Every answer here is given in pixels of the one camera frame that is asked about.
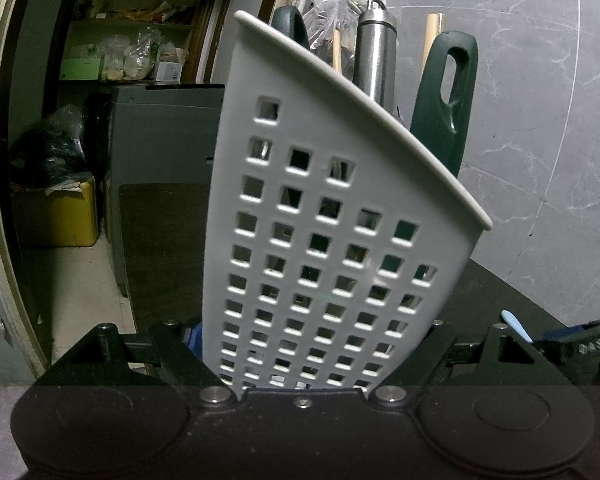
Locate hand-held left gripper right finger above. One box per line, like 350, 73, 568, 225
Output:
370, 324, 576, 407

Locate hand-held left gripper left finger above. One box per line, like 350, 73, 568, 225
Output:
35, 321, 237, 407

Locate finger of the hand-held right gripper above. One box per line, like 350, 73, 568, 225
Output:
532, 315, 600, 387

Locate blue-handled spoon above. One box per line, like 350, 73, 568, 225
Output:
500, 309, 534, 344

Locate white perforated utensil basket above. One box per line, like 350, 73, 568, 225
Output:
199, 9, 494, 395

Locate green-handled knife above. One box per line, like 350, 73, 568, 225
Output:
409, 30, 480, 179

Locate steel cylinder-handled tool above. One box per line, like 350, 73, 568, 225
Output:
354, 0, 399, 122

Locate black-handled kitchen scissors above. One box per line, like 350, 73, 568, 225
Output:
271, 5, 312, 52

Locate yellow container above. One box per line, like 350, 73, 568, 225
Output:
11, 174, 99, 249

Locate grey cabinet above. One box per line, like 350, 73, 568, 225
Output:
106, 82, 227, 297

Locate clear food bags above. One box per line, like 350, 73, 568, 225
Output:
99, 29, 157, 81

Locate green box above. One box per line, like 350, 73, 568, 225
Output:
60, 57, 104, 81

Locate dark wooden shelf cabinet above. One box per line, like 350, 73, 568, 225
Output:
57, 0, 233, 86

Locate clear hanging plastic bag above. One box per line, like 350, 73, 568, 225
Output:
300, 0, 382, 58

